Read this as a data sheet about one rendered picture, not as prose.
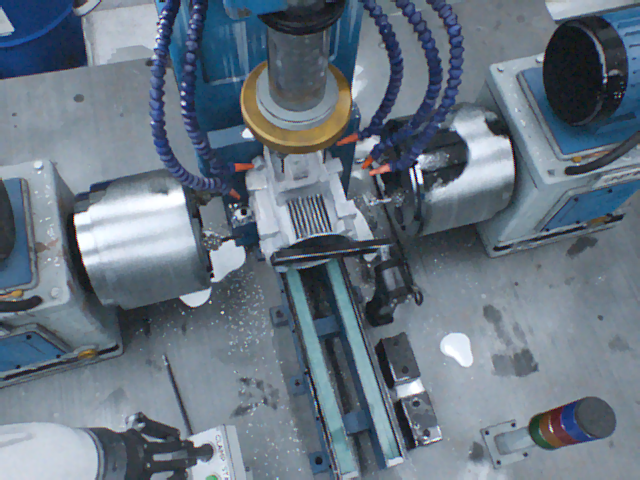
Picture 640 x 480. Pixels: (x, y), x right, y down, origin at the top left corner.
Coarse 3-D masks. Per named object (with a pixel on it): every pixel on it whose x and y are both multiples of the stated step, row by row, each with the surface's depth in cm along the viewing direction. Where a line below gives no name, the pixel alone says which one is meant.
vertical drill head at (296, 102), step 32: (288, 0) 74; (320, 0) 75; (320, 32) 80; (288, 64) 84; (320, 64) 86; (256, 96) 96; (288, 96) 91; (320, 96) 93; (352, 96) 99; (256, 128) 95; (288, 128) 95; (320, 128) 96
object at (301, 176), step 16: (272, 160) 118; (288, 160) 117; (304, 160) 118; (320, 160) 117; (272, 176) 116; (288, 176) 117; (304, 176) 116; (288, 192) 113; (304, 192) 115; (320, 192) 117
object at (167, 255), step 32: (96, 192) 110; (128, 192) 109; (160, 192) 109; (192, 192) 119; (96, 224) 106; (128, 224) 106; (160, 224) 107; (192, 224) 108; (96, 256) 107; (128, 256) 106; (160, 256) 108; (192, 256) 109; (96, 288) 109; (128, 288) 109; (160, 288) 111; (192, 288) 115
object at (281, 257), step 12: (372, 240) 121; (384, 240) 122; (276, 252) 113; (288, 252) 113; (300, 252) 114; (312, 252) 115; (324, 252) 116; (336, 252) 117; (348, 252) 119; (360, 252) 121; (372, 252) 123; (276, 264) 114
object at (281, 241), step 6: (258, 156) 121; (252, 162) 122; (258, 162) 121; (264, 162) 121; (258, 168) 122; (342, 222) 116; (348, 222) 118; (336, 228) 117; (342, 228) 116; (348, 228) 117; (282, 234) 115; (276, 240) 115; (282, 240) 114; (288, 240) 115; (276, 246) 115; (282, 246) 115; (276, 270) 126; (282, 270) 127
